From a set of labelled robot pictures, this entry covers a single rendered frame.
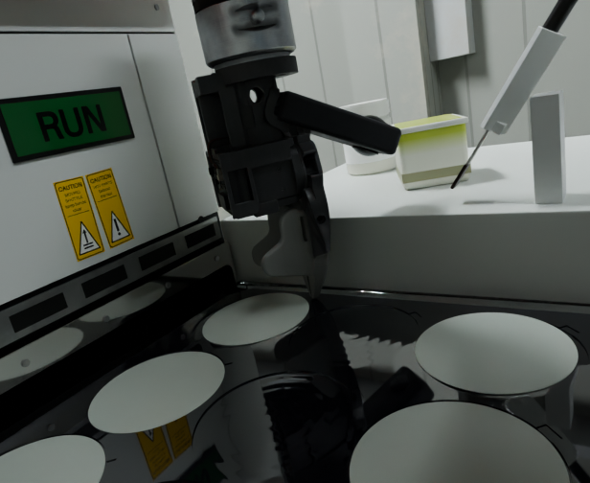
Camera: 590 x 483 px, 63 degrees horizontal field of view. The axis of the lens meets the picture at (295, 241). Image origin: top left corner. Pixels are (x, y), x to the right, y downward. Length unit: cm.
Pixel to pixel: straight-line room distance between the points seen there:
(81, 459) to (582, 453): 27
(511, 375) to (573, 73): 185
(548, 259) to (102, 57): 42
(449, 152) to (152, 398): 37
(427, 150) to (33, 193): 37
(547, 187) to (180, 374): 32
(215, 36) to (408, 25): 165
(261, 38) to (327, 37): 201
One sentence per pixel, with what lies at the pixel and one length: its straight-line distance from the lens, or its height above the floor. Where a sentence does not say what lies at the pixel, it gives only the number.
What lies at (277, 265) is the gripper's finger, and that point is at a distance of 42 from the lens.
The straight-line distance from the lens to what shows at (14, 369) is 43.
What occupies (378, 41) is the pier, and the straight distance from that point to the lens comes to 205.
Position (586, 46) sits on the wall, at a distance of 211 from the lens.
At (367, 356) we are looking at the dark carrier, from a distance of 36.
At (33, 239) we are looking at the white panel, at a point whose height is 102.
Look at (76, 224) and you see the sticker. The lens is 46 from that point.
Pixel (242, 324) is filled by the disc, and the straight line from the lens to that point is 44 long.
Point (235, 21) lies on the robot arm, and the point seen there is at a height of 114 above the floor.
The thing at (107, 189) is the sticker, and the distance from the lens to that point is 47.
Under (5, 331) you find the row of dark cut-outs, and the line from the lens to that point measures 43.
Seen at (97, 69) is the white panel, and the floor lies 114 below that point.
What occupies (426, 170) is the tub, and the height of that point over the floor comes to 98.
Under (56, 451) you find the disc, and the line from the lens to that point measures 36.
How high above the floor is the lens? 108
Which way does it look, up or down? 16 degrees down
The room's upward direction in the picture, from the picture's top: 11 degrees counter-clockwise
